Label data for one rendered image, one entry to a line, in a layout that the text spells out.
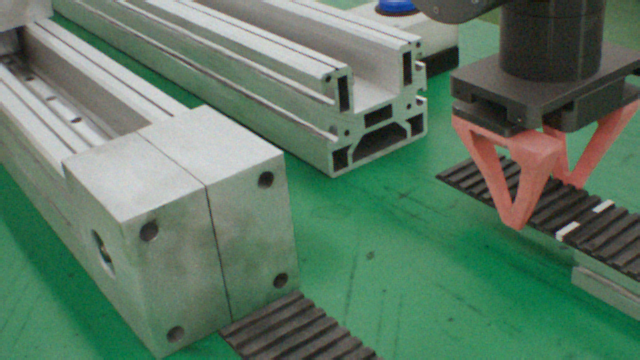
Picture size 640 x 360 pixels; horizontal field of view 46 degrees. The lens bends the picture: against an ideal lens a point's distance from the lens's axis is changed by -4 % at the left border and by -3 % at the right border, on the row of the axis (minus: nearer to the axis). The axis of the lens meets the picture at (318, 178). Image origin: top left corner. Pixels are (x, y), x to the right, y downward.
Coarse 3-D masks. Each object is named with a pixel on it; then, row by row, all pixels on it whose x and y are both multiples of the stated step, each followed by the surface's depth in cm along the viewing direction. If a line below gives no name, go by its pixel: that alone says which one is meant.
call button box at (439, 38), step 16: (368, 16) 71; (384, 16) 71; (400, 16) 70; (416, 16) 70; (416, 32) 69; (432, 32) 70; (448, 32) 72; (432, 48) 71; (448, 48) 73; (432, 64) 72; (448, 64) 73
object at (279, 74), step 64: (64, 0) 98; (128, 0) 79; (192, 0) 83; (256, 0) 72; (192, 64) 73; (256, 64) 63; (320, 64) 55; (384, 64) 59; (256, 128) 65; (320, 128) 56; (384, 128) 63
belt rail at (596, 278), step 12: (576, 252) 44; (588, 264) 43; (600, 264) 43; (576, 276) 44; (588, 276) 44; (600, 276) 44; (612, 276) 42; (624, 276) 41; (588, 288) 44; (600, 288) 43; (612, 288) 43; (624, 288) 43; (636, 288) 41; (612, 300) 43; (624, 300) 42; (636, 300) 41; (624, 312) 42; (636, 312) 42
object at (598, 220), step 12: (600, 204) 46; (612, 204) 46; (588, 216) 45; (600, 216) 45; (612, 216) 45; (624, 216) 45; (564, 228) 44; (576, 228) 44; (588, 228) 44; (600, 228) 44; (564, 240) 44; (576, 240) 43; (588, 240) 43
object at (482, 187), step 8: (512, 160) 52; (504, 168) 51; (512, 168) 51; (520, 168) 51; (480, 176) 50; (504, 176) 50; (512, 176) 50; (464, 184) 50; (472, 184) 50; (480, 184) 50; (464, 192) 50; (472, 192) 49; (480, 192) 49
